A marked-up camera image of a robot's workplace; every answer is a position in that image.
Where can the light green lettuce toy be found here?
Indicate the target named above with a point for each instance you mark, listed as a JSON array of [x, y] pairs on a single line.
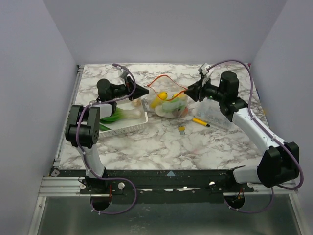
[[175, 105]]

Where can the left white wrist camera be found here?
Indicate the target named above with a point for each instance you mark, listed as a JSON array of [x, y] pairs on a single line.
[[123, 75]]

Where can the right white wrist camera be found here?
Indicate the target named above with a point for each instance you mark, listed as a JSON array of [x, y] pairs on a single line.
[[204, 73]]

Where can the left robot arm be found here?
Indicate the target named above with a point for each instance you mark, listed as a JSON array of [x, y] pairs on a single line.
[[83, 123]]

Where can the dark green cucumber toy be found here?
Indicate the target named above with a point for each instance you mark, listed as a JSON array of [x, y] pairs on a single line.
[[103, 128]]

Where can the small yellow electronic component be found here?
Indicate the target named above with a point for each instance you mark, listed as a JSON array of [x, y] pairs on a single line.
[[181, 129]]

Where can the green bok choy toy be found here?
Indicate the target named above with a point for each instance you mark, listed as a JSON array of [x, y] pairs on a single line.
[[121, 114]]

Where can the yellow screwdriver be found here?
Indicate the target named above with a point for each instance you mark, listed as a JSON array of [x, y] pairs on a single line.
[[200, 122]]

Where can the white perforated plastic basket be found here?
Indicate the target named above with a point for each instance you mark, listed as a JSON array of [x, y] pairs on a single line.
[[126, 125]]

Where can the yellow lemon toy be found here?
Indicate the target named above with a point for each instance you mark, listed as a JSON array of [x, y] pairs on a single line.
[[177, 97]]

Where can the clear zip bag orange zipper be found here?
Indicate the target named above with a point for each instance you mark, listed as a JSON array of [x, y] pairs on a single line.
[[164, 83]]

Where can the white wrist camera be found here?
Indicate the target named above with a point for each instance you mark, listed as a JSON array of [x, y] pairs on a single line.
[[123, 75], [204, 73]]

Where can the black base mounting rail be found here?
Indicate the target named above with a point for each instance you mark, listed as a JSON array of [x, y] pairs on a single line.
[[163, 186]]

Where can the clear plastic parts box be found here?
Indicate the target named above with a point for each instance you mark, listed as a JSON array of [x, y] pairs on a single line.
[[209, 112]]

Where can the white mushroom toy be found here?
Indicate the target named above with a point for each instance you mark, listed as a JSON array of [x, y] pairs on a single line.
[[159, 111]]

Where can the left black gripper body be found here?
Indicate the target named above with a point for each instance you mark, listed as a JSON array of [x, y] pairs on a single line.
[[119, 90]]

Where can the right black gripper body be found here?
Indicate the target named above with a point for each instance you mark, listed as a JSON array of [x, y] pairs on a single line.
[[201, 90]]

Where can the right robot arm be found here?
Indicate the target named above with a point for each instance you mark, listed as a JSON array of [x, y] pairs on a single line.
[[280, 159]]

